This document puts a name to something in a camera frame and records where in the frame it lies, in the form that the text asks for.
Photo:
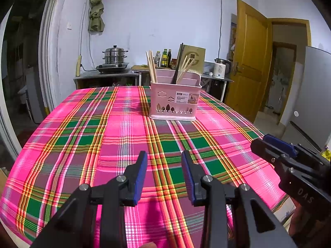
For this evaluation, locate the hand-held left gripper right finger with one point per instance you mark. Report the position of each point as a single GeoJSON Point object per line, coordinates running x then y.
{"type": "Point", "coordinates": [188, 178]}

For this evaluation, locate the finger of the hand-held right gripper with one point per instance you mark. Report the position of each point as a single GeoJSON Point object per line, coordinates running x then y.
{"type": "Point", "coordinates": [261, 147]}
{"type": "Point", "coordinates": [279, 144]}

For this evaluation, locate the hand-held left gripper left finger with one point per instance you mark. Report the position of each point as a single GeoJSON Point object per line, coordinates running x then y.
{"type": "Point", "coordinates": [141, 175]}

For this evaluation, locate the pink plastic utensil basket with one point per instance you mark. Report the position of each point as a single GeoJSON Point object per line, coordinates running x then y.
{"type": "Point", "coordinates": [165, 100]}

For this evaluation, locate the black chopstick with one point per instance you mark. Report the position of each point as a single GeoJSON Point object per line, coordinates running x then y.
{"type": "Point", "coordinates": [176, 64]}
{"type": "Point", "coordinates": [179, 64]}

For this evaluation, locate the person's right hand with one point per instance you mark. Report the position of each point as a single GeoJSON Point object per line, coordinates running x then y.
{"type": "Point", "coordinates": [300, 219]}

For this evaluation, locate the grey refrigerator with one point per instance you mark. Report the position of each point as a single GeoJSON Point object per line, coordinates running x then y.
{"type": "Point", "coordinates": [310, 82]}

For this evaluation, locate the pink plaid tablecloth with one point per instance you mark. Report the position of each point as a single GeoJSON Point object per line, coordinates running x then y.
{"type": "Point", "coordinates": [77, 147]}

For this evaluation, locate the yellow wooden door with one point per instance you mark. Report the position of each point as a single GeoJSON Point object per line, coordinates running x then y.
{"type": "Point", "coordinates": [248, 69]}

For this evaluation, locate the steel kitchen table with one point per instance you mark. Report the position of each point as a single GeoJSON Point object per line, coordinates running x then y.
{"type": "Point", "coordinates": [214, 77]}

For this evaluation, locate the white electric kettle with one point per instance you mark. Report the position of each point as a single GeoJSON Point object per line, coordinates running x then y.
{"type": "Point", "coordinates": [219, 69]}

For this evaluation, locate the low steel cabinet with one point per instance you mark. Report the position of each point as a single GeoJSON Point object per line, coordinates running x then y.
{"type": "Point", "coordinates": [108, 75]}

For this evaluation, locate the wooden cutting board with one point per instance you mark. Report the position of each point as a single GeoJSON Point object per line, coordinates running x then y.
{"type": "Point", "coordinates": [139, 67]}

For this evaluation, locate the gold gift box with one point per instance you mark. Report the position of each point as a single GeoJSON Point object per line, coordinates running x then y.
{"type": "Point", "coordinates": [196, 56]}

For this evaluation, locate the steel gas stove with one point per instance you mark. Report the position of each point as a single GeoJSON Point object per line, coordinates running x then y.
{"type": "Point", "coordinates": [111, 68]}

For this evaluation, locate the brown sauce jar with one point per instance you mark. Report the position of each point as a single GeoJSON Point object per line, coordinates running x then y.
{"type": "Point", "coordinates": [173, 64]}

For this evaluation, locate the clear glass bottle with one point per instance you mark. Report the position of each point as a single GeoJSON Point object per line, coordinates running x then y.
{"type": "Point", "coordinates": [157, 60]}

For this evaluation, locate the green oil bottle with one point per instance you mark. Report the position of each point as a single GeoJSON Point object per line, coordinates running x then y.
{"type": "Point", "coordinates": [164, 59]}

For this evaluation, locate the dark sauce bottle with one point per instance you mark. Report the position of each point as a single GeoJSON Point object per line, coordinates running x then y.
{"type": "Point", "coordinates": [169, 59]}

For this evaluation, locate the steel steamer pot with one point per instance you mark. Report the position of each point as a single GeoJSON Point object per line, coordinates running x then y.
{"type": "Point", "coordinates": [115, 55]}

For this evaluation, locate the yellow power strip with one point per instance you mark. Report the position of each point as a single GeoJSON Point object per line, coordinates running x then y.
{"type": "Point", "coordinates": [78, 64]}

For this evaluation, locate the green hanging cloth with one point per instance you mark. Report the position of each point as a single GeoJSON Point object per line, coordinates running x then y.
{"type": "Point", "coordinates": [97, 18]}

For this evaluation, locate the wall poster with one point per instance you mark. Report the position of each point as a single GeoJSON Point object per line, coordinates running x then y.
{"type": "Point", "coordinates": [232, 38]}

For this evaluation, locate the yellow door frame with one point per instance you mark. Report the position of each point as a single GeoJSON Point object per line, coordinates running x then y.
{"type": "Point", "coordinates": [289, 21]}

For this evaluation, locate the white door frame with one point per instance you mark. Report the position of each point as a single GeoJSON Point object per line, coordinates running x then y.
{"type": "Point", "coordinates": [51, 56]}

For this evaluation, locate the white wall switch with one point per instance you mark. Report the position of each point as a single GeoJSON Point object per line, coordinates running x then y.
{"type": "Point", "coordinates": [69, 25]}

